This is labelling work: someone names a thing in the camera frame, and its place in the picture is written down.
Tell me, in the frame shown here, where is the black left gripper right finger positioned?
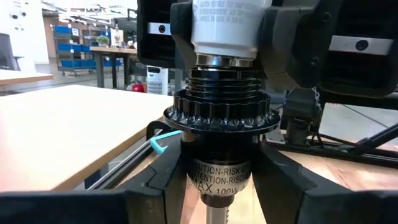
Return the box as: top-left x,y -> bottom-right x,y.
251,141 -> 398,224

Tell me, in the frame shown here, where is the small green potted plant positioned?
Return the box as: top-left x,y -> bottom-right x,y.
95,34 -> 111,48

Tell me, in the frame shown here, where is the teal cable clip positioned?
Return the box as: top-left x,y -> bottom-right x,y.
149,129 -> 183,156

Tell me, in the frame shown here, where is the white flood lightbulb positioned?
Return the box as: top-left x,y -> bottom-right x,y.
190,0 -> 274,68

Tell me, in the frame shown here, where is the wood table with black legs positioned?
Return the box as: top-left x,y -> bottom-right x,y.
89,45 -> 138,90

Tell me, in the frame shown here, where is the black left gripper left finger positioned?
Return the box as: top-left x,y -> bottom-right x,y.
0,136 -> 187,224

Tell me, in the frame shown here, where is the white tower air purifier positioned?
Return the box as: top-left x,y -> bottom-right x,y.
146,65 -> 169,96

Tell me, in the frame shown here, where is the large light wood table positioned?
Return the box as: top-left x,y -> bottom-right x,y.
0,83 -> 175,192

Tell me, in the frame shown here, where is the black office chair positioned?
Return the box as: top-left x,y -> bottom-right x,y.
0,32 -> 25,72

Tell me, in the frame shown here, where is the white printed box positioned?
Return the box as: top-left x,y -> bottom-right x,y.
109,28 -> 124,47

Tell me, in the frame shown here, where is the black lamp socket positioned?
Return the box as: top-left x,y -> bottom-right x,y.
163,65 -> 281,224

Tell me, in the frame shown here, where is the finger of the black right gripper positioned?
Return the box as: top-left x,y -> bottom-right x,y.
170,0 -> 200,72
253,0 -> 345,90

